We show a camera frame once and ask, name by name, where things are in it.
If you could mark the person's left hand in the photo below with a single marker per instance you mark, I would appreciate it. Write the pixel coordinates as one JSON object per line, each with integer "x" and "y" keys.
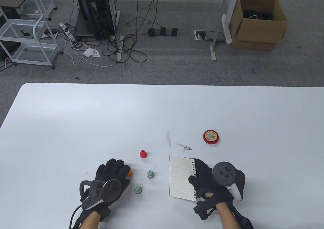
{"x": 112, "y": 169}

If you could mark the person's right hand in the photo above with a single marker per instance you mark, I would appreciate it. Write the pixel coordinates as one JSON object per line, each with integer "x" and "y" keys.
{"x": 203, "y": 181}

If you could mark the white lined spiral notebook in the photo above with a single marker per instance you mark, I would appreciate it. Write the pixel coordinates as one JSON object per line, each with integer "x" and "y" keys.
{"x": 181, "y": 178}

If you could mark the green reward stamp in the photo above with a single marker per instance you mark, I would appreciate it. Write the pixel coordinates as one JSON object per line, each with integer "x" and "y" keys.
{"x": 150, "y": 174}
{"x": 137, "y": 189}

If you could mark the red reward stamp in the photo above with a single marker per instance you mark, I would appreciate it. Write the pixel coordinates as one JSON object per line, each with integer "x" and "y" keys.
{"x": 143, "y": 154}

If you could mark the red lid with yellow label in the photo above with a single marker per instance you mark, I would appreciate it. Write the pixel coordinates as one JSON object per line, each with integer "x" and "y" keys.
{"x": 210, "y": 136}

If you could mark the person's left forearm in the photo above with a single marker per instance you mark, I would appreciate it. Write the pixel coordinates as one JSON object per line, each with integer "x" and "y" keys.
{"x": 89, "y": 221}

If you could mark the person's right forearm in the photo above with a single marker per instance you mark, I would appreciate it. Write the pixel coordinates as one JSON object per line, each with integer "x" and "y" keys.
{"x": 227, "y": 219}

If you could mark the metal desk leg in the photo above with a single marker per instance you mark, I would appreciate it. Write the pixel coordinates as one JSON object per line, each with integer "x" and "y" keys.
{"x": 119, "y": 53}
{"x": 212, "y": 52}

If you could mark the printed paper label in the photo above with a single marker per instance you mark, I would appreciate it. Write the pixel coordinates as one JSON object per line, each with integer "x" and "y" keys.
{"x": 95, "y": 53}

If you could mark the white paper tag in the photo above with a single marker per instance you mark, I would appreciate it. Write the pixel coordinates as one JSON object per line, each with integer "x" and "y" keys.
{"x": 87, "y": 53}

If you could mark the white rolling cart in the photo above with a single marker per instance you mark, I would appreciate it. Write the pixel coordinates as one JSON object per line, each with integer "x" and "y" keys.
{"x": 33, "y": 53}

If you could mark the black power adapter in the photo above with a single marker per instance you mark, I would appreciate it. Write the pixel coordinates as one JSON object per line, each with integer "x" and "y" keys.
{"x": 151, "y": 32}
{"x": 174, "y": 31}
{"x": 163, "y": 31}

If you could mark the metal floor socket box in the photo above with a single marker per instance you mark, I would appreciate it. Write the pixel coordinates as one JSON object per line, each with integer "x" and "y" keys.
{"x": 201, "y": 35}

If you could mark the white power strip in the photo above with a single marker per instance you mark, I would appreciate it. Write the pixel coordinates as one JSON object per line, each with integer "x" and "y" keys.
{"x": 66, "y": 30}

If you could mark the grey power strip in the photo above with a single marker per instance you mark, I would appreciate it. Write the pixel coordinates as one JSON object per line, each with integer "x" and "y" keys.
{"x": 168, "y": 32}

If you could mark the white plastic panel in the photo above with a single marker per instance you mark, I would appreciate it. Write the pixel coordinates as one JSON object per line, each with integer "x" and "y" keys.
{"x": 226, "y": 28}

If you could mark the brown cardboard box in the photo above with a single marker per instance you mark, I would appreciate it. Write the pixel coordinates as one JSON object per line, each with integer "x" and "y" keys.
{"x": 260, "y": 35}

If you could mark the black computer tower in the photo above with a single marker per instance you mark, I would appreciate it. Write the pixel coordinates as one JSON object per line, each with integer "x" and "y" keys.
{"x": 98, "y": 9}

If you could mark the small black clip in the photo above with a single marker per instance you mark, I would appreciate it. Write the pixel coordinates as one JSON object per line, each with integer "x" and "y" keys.
{"x": 24, "y": 33}

